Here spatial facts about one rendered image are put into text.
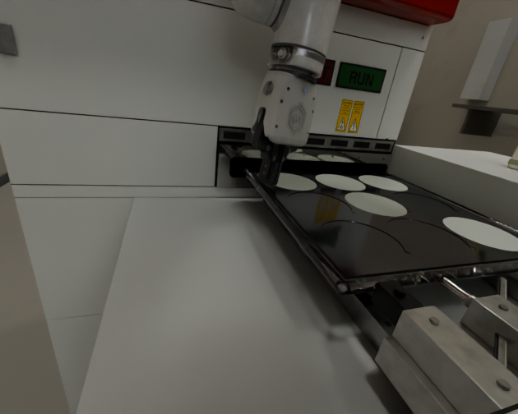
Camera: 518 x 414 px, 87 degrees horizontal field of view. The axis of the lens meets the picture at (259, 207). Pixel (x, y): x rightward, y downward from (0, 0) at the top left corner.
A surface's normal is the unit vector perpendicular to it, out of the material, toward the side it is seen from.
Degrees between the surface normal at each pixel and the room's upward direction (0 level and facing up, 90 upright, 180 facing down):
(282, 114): 88
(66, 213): 90
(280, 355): 0
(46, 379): 0
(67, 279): 90
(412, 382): 90
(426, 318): 0
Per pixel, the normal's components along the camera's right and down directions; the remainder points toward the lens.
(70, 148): 0.29, 0.42
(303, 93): 0.72, 0.32
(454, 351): 0.12, -0.91
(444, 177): -0.95, 0.01
